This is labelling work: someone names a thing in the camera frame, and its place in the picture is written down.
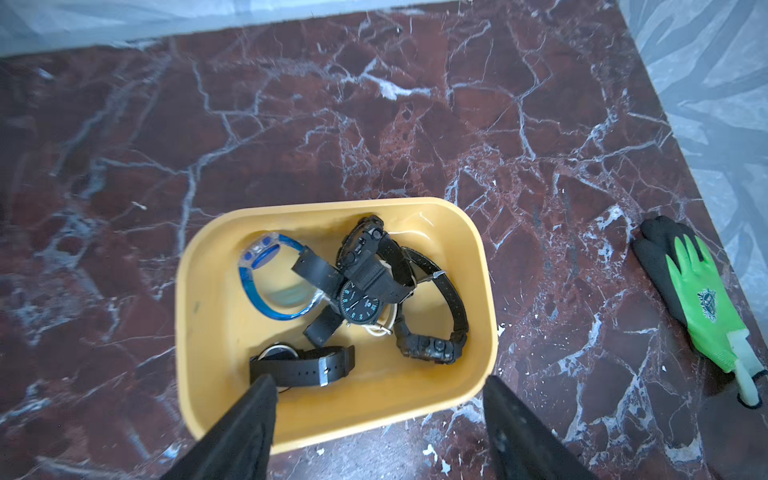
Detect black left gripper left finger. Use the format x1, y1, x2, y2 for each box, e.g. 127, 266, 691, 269
162, 375, 278, 479

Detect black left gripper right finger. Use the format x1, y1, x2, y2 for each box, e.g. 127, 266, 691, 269
483, 375, 595, 480

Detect chunky black sport watch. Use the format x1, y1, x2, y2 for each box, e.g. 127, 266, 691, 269
393, 247, 469, 365

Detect black mesh strap watch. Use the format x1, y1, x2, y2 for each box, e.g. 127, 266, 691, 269
292, 246, 384, 347

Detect translucent blue watch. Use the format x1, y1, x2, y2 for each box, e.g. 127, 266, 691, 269
237, 231, 323, 321

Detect rugged black digital watch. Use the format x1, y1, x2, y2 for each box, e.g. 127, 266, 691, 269
336, 215, 416, 304

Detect cream strap watch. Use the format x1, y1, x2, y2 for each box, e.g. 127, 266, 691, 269
364, 304, 399, 337

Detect yellow plastic storage box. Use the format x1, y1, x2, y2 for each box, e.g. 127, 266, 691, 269
175, 197, 498, 454

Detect green and black work glove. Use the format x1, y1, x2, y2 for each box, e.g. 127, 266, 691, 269
632, 215, 767, 409

